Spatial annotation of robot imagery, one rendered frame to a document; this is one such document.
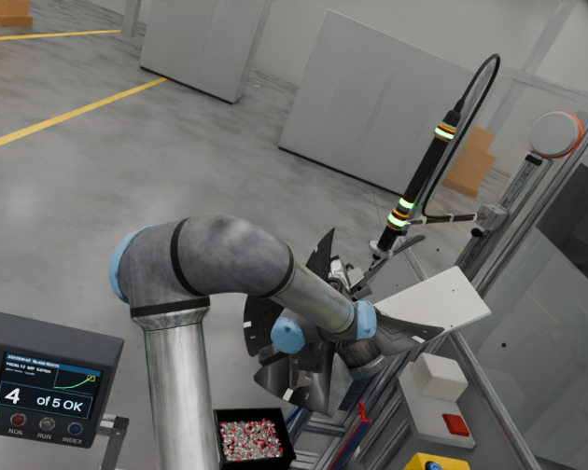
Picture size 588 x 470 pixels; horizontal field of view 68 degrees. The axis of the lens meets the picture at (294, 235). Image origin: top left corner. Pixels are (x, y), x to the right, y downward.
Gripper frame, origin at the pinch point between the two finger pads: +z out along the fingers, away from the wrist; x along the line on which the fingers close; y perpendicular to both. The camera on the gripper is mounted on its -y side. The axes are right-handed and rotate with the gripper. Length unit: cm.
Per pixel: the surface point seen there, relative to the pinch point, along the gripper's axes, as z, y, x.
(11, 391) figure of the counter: -28, -54, -24
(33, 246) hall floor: 65, -155, 175
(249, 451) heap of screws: 19.7, -11.0, -5.8
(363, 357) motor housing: 6.4, 24.7, 16.5
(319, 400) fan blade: 2.2, 7.6, -3.1
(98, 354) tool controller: -32, -40, -19
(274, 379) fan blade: 0.9, -4.4, 3.3
